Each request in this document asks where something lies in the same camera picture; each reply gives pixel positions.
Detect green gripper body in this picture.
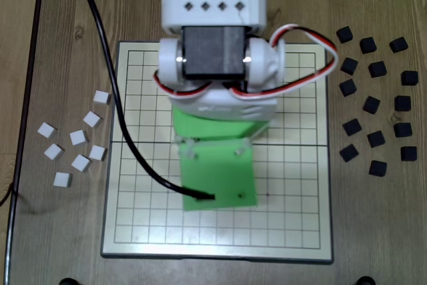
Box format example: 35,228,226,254
171,104,270,142

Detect white grid Go board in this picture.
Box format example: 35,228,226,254
100,41,334,264

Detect white cube stone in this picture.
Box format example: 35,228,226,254
43,143,65,162
71,154,92,173
88,144,108,162
36,122,57,139
53,172,73,188
69,129,90,147
82,110,103,129
92,90,112,105

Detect black cube stone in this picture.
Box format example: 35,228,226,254
394,95,412,112
393,121,413,138
400,69,420,87
400,146,418,162
362,95,382,115
336,25,354,45
340,57,360,75
368,160,388,178
338,78,358,97
342,117,363,137
359,36,378,55
366,129,386,149
339,144,360,163
368,60,388,79
388,36,410,54

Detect white zip tie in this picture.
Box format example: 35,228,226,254
176,137,199,161
233,139,251,156

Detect green camera mount plate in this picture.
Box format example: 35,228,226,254
176,137,260,212

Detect thick black camera cable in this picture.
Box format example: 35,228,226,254
77,0,216,201

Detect red white black servo wires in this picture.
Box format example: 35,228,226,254
152,23,338,101

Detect thin dark cable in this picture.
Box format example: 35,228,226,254
0,188,17,206

